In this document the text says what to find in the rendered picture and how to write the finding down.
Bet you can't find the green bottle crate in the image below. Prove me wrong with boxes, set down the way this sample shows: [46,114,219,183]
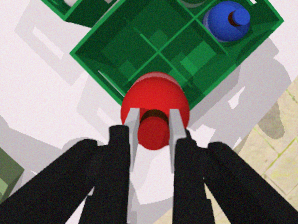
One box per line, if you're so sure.
[41,0,117,28]
[69,0,284,110]

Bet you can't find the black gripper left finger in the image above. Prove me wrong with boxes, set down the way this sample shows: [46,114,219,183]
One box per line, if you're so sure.
[0,108,140,224]

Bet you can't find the blue bottle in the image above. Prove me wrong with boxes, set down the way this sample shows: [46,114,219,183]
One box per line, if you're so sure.
[202,1,250,42]

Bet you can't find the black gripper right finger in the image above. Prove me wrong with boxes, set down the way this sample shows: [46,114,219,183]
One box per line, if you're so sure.
[169,109,298,224]

